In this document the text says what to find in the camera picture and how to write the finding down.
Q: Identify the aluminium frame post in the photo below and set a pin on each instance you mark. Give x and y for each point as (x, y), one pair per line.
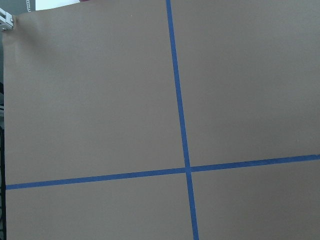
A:
(6, 21)

